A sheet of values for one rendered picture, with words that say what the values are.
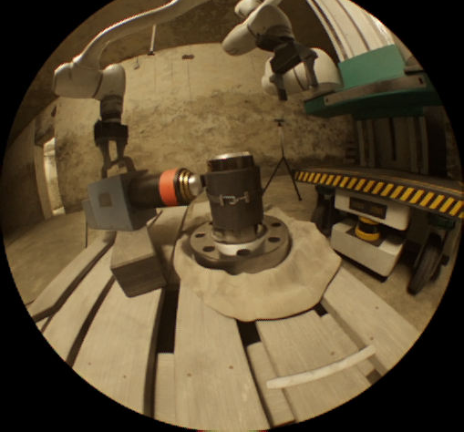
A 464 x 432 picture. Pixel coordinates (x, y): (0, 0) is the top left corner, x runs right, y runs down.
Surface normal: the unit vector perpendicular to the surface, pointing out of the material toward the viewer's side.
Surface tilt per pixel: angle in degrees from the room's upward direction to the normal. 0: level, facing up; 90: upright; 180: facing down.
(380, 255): 90
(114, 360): 0
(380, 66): 90
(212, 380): 0
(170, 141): 90
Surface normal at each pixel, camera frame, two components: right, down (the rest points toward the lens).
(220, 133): 0.18, 0.22
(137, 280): 0.58, 0.14
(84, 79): 0.73, 0.69
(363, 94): -0.94, 0.19
